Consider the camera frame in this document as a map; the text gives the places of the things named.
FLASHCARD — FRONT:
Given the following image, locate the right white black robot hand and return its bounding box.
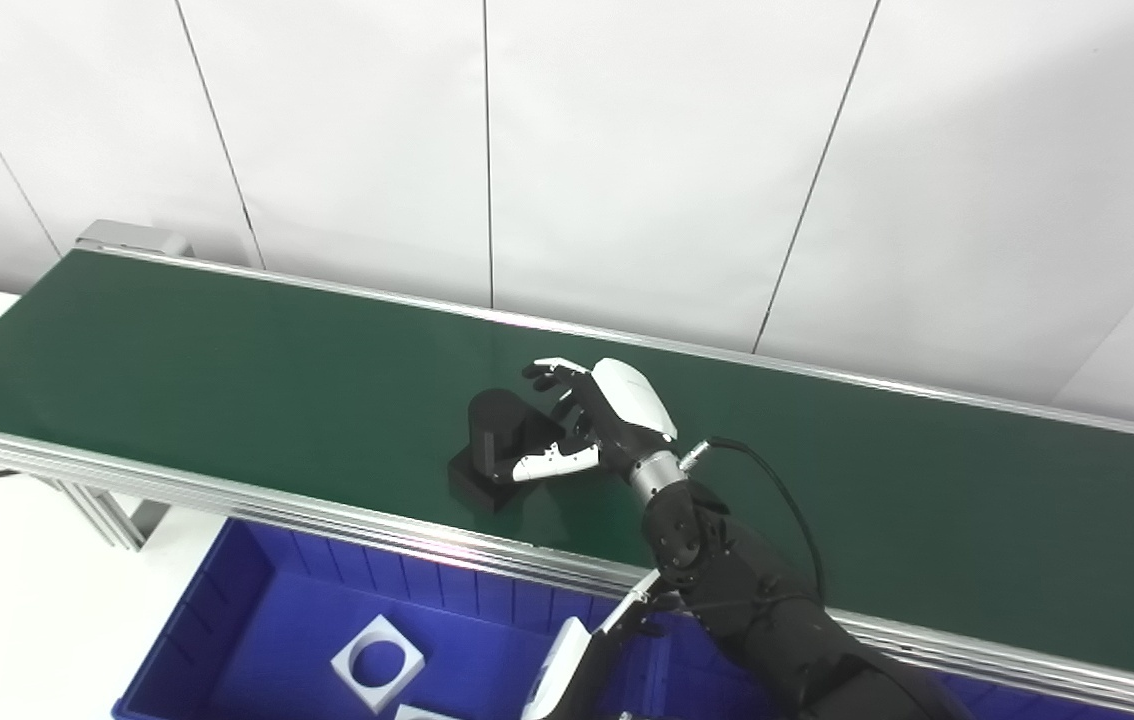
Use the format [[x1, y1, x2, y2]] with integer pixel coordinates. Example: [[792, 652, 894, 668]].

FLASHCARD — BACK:
[[512, 357, 680, 484]]

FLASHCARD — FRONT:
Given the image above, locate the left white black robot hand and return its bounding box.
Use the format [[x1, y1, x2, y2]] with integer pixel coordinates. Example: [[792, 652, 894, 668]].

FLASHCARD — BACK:
[[522, 570, 668, 720]]

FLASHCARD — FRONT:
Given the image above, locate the black cylinder block part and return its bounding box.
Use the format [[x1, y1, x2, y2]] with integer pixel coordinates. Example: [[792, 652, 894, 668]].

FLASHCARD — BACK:
[[447, 388, 570, 514]]

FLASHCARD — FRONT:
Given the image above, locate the green conveyor belt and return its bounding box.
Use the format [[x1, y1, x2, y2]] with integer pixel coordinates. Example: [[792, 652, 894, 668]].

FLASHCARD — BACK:
[[0, 220, 1134, 720], [0, 250, 1134, 691]]

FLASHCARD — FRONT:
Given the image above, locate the aluminium conveyor leg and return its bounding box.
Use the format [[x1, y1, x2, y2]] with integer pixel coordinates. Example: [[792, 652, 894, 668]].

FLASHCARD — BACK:
[[49, 478, 170, 552]]

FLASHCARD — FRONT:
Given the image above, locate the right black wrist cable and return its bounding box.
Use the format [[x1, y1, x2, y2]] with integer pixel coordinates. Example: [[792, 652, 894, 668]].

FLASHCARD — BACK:
[[679, 436, 828, 603]]

